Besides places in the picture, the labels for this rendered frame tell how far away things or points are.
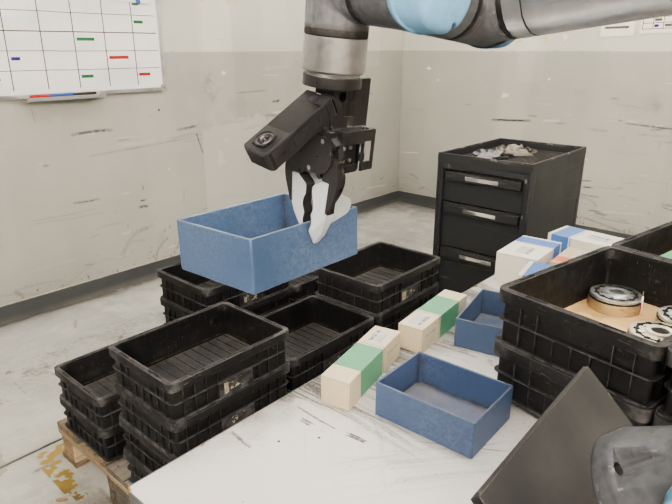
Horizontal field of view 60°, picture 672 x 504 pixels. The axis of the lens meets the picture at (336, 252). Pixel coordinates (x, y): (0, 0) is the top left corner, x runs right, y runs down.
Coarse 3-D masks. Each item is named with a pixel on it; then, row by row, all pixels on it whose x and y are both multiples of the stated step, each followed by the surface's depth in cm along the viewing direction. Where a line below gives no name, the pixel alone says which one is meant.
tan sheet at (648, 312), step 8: (576, 304) 125; (584, 304) 125; (648, 304) 125; (576, 312) 121; (584, 312) 121; (592, 312) 121; (648, 312) 121; (656, 312) 121; (600, 320) 117; (608, 320) 117; (616, 320) 117; (624, 320) 117; (632, 320) 117; (640, 320) 117; (624, 328) 114
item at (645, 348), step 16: (592, 256) 125; (640, 256) 124; (544, 272) 115; (512, 304) 106; (528, 304) 103; (544, 304) 100; (560, 320) 98; (576, 320) 96; (592, 320) 95; (592, 336) 94; (608, 336) 92; (624, 336) 90; (640, 352) 88; (656, 352) 87
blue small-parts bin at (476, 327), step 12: (480, 300) 147; (492, 300) 147; (468, 312) 139; (480, 312) 149; (492, 312) 148; (456, 324) 132; (468, 324) 131; (480, 324) 129; (492, 324) 144; (456, 336) 133; (468, 336) 132; (480, 336) 130; (492, 336) 129; (468, 348) 133; (480, 348) 131; (492, 348) 129
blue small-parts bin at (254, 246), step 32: (192, 224) 75; (224, 224) 84; (256, 224) 88; (288, 224) 93; (352, 224) 82; (192, 256) 77; (224, 256) 73; (256, 256) 70; (288, 256) 74; (320, 256) 78; (256, 288) 71
